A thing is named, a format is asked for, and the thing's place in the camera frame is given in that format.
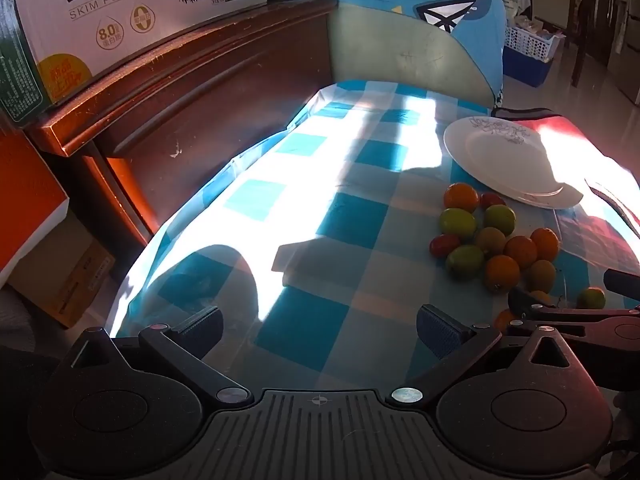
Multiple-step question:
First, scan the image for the blue plastic bin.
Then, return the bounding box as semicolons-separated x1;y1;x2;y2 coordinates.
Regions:
502;47;552;88

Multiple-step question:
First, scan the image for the brown cardboard box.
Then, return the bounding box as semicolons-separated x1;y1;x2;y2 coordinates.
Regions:
8;214;115;328

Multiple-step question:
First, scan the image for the white lattice basket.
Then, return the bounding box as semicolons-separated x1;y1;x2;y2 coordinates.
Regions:
506;25;565;63

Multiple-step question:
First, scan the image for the white milk carton box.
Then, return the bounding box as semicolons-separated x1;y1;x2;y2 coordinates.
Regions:
1;0;266;126

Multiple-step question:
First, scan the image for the coral pink towel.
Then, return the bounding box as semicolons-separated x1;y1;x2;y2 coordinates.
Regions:
490;107;639;236

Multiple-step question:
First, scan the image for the dark wooden cabinet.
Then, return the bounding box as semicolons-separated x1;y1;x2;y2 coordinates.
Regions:
27;0;335;258

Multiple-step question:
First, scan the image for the orange mandarin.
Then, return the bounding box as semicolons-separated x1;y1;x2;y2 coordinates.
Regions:
483;255;521;294
442;182;480;214

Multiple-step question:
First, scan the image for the white floral plate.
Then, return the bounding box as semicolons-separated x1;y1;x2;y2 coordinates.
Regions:
444;116;586;209

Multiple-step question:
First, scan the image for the red cardboard box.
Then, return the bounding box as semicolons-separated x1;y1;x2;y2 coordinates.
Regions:
0;131;68;285

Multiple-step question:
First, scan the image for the green jujube fruit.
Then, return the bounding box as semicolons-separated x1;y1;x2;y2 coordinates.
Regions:
439;208;476;240

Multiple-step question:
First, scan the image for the blue checkered tablecloth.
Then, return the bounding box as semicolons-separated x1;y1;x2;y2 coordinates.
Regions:
108;78;640;391

